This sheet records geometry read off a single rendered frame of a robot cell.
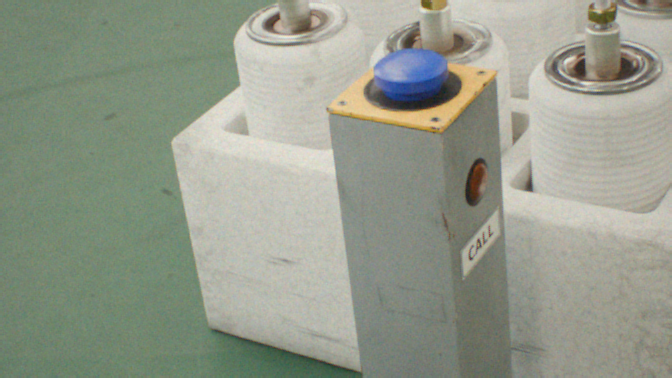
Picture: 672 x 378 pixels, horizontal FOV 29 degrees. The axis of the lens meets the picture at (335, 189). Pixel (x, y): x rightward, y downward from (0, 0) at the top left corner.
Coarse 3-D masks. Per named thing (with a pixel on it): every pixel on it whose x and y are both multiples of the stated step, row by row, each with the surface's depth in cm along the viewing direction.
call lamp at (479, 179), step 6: (480, 168) 70; (486, 168) 71; (474, 174) 70; (480, 174) 70; (486, 174) 71; (474, 180) 70; (480, 180) 70; (486, 180) 71; (474, 186) 70; (480, 186) 70; (486, 186) 71; (474, 192) 70; (480, 192) 71; (474, 198) 70; (480, 198) 71
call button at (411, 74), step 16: (384, 64) 69; (400, 64) 69; (416, 64) 69; (432, 64) 68; (384, 80) 68; (400, 80) 68; (416, 80) 67; (432, 80) 68; (400, 96) 68; (416, 96) 68
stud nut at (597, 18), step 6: (612, 6) 81; (588, 12) 81; (594, 12) 80; (600, 12) 80; (606, 12) 80; (612, 12) 80; (588, 18) 81; (594, 18) 81; (600, 18) 80; (606, 18) 80; (612, 18) 80
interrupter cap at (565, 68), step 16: (560, 48) 85; (576, 48) 85; (624, 48) 84; (640, 48) 84; (544, 64) 84; (560, 64) 83; (576, 64) 84; (624, 64) 83; (640, 64) 82; (656, 64) 82; (560, 80) 81; (576, 80) 81; (592, 80) 81; (608, 80) 81; (624, 80) 81; (640, 80) 80; (656, 80) 81
